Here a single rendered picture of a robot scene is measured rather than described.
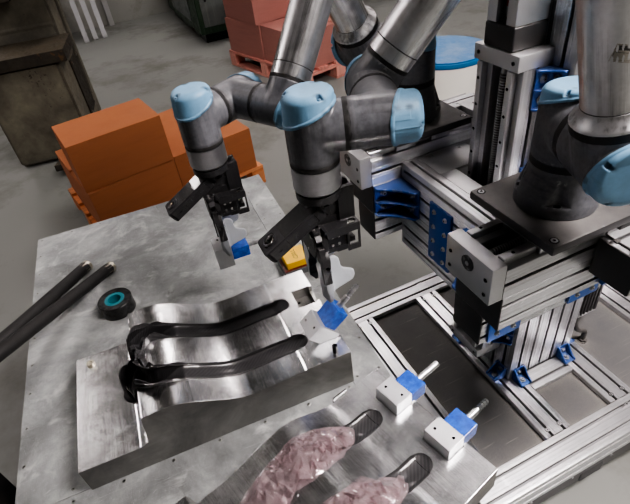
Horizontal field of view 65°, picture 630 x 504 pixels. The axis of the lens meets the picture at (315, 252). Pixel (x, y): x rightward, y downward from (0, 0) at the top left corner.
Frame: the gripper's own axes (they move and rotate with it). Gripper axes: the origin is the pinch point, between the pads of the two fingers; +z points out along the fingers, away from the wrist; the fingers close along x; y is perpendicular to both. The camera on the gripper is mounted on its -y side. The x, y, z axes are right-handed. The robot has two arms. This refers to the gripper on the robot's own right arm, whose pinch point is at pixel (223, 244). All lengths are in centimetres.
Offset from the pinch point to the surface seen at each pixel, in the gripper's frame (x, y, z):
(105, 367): -14.8, -30.1, 8.9
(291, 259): 0.8, 15.0, 11.3
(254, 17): 369, 108, 43
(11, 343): -3.5, -46.6, 4.3
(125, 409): -26.9, -27.2, 8.9
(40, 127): 299, -81, 66
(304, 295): -15.6, 12.5, 8.4
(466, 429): -57, 25, 8
